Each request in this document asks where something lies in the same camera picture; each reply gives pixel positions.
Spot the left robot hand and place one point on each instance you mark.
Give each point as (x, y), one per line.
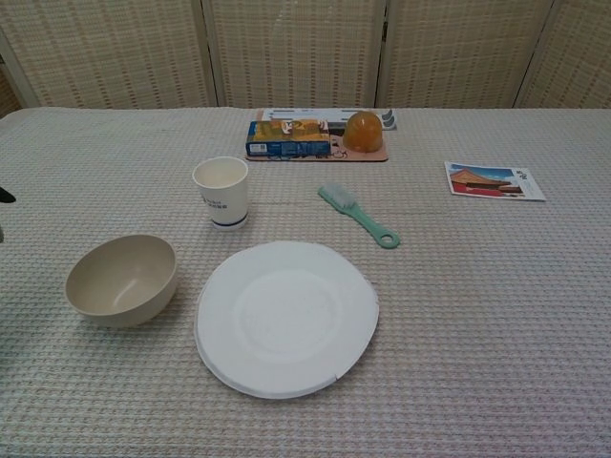
(6, 196)

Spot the beige bowl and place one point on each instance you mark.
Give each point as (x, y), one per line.
(119, 286)

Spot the white paper cup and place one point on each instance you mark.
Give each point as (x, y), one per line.
(224, 200)

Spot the white paper plate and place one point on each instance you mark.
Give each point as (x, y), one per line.
(286, 324)

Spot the orange jelly cup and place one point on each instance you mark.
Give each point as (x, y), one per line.
(363, 133)

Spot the blue snack box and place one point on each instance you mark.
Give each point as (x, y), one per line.
(286, 138)

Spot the green brush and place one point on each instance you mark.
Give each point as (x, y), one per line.
(335, 195)

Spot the pink mat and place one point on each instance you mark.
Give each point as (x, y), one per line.
(372, 156)

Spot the woven beige tablecloth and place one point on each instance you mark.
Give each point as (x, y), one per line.
(477, 310)

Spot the palace picture postcard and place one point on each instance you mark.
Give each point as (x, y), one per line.
(491, 181)

